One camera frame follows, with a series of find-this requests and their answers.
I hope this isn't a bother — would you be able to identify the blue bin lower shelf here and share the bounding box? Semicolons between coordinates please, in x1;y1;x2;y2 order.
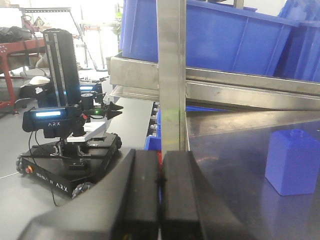
143;135;162;151

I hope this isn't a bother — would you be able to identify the blue bin right upper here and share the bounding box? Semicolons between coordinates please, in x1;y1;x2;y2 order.
186;0;299;76

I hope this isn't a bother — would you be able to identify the blue bin left upper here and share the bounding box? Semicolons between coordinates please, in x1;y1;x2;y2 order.
120;0;158;63

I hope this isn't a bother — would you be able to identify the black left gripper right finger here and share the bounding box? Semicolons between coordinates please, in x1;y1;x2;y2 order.
161;151;250;240

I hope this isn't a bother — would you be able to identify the steel shelf rack frame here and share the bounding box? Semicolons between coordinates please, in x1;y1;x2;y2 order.
110;0;320;153

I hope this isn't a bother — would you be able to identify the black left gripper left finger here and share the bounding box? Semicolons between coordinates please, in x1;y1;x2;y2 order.
18;149;159;240

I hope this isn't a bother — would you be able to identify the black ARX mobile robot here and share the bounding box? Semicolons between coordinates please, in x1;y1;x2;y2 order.
16;28;122;198

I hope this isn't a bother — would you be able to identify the blue bin far right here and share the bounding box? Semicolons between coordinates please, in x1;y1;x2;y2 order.
274;0;320;83

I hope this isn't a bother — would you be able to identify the blue bin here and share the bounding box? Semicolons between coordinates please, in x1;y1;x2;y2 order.
186;0;299;76
274;0;320;83
120;0;158;63

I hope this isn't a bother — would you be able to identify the red metal workbench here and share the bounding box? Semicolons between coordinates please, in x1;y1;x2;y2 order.
0;37;45;113

